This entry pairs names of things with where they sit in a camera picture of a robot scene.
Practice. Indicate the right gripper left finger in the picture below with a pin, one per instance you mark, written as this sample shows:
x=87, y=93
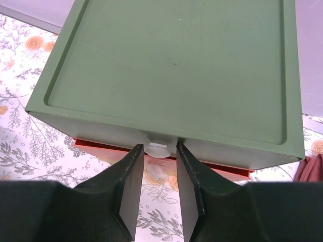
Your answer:
x=102, y=208

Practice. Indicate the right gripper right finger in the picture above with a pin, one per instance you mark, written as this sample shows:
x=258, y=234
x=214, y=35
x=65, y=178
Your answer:
x=214, y=208

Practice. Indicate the red drawer box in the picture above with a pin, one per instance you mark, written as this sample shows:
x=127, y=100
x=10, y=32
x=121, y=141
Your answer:
x=156, y=168

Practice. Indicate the green drawer box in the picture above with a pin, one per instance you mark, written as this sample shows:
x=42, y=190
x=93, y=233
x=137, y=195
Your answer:
x=220, y=77

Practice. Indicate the floral table mat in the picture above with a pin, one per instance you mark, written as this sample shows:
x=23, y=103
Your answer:
x=32, y=150

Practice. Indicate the red folded cloth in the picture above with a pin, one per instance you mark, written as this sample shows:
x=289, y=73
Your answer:
x=309, y=169

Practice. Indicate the aluminium back rail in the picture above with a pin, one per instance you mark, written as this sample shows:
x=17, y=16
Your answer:
x=30, y=20

